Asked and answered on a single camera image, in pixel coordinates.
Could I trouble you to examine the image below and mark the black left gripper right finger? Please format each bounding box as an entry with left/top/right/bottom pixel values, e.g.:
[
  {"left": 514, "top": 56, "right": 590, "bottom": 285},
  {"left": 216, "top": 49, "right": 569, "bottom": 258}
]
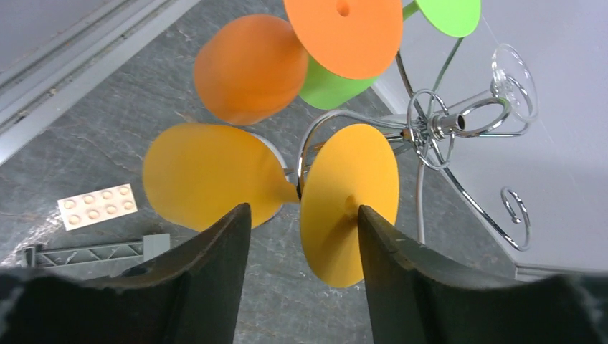
[{"left": 358, "top": 206, "right": 607, "bottom": 343}]

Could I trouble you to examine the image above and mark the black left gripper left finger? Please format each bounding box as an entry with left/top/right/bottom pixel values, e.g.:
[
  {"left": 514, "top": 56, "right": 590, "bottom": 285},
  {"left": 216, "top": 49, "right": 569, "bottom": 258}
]
[{"left": 1, "top": 204, "right": 251, "bottom": 343}]

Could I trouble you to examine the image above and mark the yellow wine glass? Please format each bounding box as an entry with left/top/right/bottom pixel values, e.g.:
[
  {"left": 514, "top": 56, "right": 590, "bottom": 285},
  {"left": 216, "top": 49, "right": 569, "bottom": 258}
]
[{"left": 142, "top": 123, "right": 399, "bottom": 287}]

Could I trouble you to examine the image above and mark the orange wine glass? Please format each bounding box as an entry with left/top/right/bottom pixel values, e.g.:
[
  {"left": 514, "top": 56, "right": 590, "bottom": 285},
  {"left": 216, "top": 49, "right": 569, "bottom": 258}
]
[{"left": 194, "top": 0, "right": 404, "bottom": 127}]

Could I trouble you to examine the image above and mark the chrome wine glass rack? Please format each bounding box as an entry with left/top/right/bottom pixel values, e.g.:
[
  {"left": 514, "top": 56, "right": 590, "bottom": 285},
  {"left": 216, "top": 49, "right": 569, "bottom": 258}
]
[{"left": 256, "top": 37, "right": 532, "bottom": 252}]

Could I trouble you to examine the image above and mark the green wine glass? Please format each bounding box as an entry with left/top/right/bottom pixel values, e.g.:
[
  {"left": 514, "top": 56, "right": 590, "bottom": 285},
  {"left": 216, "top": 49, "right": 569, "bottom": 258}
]
[{"left": 283, "top": 1, "right": 482, "bottom": 110}]

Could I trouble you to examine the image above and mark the clear wine glass on rack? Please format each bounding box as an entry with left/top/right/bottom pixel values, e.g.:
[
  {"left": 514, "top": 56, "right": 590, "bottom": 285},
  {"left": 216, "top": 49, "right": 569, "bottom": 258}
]
[{"left": 448, "top": 43, "right": 539, "bottom": 131}]

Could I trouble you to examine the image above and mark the grey toy girder piece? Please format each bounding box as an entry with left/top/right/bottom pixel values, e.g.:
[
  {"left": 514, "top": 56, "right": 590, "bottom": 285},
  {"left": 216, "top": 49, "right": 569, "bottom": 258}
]
[{"left": 22, "top": 234, "right": 171, "bottom": 269}]

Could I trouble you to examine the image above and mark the beige and blue toy brick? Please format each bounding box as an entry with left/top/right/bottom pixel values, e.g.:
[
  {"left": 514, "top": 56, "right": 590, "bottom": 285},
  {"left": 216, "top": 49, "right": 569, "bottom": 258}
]
[{"left": 57, "top": 183, "right": 138, "bottom": 231}]

